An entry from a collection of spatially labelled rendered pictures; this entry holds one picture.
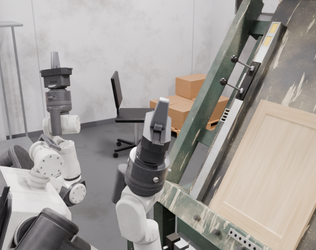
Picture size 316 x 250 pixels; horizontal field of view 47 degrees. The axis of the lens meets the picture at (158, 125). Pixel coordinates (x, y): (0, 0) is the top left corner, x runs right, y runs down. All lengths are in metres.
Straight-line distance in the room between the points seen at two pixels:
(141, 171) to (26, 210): 0.33
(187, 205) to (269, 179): 0.43
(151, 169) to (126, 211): 0.12
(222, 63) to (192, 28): 3.93
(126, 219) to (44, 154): 0.30
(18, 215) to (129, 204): 0.29
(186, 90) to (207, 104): 3.37
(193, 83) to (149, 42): 0.90
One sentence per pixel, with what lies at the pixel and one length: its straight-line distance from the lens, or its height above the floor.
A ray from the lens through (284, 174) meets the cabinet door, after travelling 1.60.
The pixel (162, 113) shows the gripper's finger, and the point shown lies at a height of 1.62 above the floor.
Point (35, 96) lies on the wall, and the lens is 5.09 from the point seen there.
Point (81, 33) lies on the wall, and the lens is 5.11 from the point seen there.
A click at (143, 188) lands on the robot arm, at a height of 1.45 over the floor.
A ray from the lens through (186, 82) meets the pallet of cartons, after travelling 5.31.
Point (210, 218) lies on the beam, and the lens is 1.71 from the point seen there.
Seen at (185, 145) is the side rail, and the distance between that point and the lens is 1.96.
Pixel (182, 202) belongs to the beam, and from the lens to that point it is 1.84.
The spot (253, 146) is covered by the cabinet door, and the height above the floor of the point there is 1.18.
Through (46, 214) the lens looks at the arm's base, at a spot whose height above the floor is 1.38.
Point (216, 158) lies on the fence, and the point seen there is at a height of 1.09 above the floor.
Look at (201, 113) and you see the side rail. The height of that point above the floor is 1.23.
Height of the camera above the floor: 1.84
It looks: 20 degrees down
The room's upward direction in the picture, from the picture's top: straight up
